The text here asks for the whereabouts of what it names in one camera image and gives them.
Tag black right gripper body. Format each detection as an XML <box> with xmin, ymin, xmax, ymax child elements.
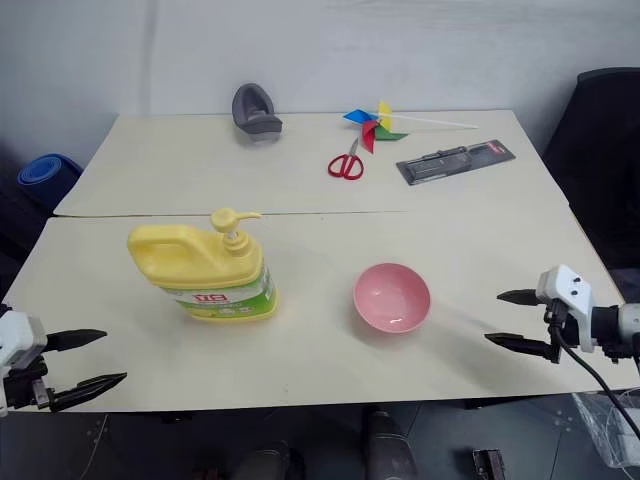
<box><xmin>542</xmin><ymin>297</ymin><xmax>576</xmax><ymax>365</ymax></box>

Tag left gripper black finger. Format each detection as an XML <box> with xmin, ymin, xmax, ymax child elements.
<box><xmin>49</xmin><ymin>371</ymin><xmax>128</xmax><ymax>413</ymax></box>
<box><xmin>45</xmin><ymin>328</ymin><xmax>109</xmax><ymax>354</ymax></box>

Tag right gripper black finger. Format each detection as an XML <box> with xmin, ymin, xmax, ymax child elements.
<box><xmin>483</xmin><ymin>331</ymin><xmax>557</xmax><ymax>358</ymax></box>
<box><xmin>496</xmin><ymin>287</ymin><xmax>540</xmax><ymax>308</ymax></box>

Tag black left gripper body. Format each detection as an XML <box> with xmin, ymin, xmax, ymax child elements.
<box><xmin>2</xmin><ymin>357</ymin><xmax>55</xmax><ymax>414</ymax></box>

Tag pink bowl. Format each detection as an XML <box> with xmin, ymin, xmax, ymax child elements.
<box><xmin>352</xmin><ymin>262</ymin><xmax>432</xmax><ymax>337</ymax></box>

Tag yellow pump soap bottle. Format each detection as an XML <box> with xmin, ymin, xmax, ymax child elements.
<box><xmin>126</xmin><ymin>207</ymin><xmax>281</xmax><ymax>324</ymax></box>

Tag clear plastic bag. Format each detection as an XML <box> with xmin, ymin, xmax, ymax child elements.
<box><xmin>571</xmin><ymin>391</ymin><xmax>640</xmax><ymax>470</ymax></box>

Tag small black box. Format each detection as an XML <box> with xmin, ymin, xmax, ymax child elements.
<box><xmin>471</xmin><ymin>448</ymin><xmax>507</xmax><ymax>480</ymax></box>

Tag black chair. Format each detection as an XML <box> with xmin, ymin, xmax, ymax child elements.
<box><xmin>541</xmin><ymin>66</ymin><xmax>640</xmax><ymax>301</ymax></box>

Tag black tool blister pack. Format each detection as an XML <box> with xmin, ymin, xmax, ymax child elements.
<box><xmin>395</xmin><ymin>138</ymin><xmax>518</xmax><ymax>188</ymax></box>

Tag blue rolled mat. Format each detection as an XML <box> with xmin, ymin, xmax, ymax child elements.
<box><xmin>17</xmin><ymin>154</ymin><xmax>84</xmax><ymax>215</ymax></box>

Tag dark brown rounded shape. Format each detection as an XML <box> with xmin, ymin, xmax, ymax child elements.
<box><xmin>361</xmin><ymin>406</ymin><xmax>419</xmax><ymax>480</ymax></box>

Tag dark grey rounded shape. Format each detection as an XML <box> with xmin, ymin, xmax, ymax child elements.
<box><xmin>232</xmin><ymin>441</ymin><xmax>303</xmax><ymax>480</ymax></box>

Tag colourful paper pinwheel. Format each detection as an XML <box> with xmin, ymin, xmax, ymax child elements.
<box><xmin>342</xmin><ymin>99</ymin><xmax>480</xmax><ymax>154</ymax></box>

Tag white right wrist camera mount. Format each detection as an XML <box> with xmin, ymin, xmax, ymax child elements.
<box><xmin>535</xmin><ymin>264</ymin><xmax>597</xmax><ymax>352</ymax></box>

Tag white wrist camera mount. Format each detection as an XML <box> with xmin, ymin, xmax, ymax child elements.
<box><xmin>0</xmin><ymin>309</ymin><xmax>48</xmax><ymax>372</ymax></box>
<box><xmin>535</xmin><ymin>264</ymin><xmax>597</xmax><ymax>352</ymax></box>

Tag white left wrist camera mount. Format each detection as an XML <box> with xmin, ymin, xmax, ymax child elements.
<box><xmin>0</xmin><ymin>309</ymin><xmax>48</xmax><ymax>372</ymax></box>

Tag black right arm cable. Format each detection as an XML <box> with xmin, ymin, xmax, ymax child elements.
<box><xmin>549</xmin><ymin>308</ymin><xmax>640</xmax><ymax>437</ymax></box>

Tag red handled scissors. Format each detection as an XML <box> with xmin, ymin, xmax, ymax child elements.
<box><xmin>327</xmin><ymin>137</ymin><xmax>366</xmax><ymax>181</ymax></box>

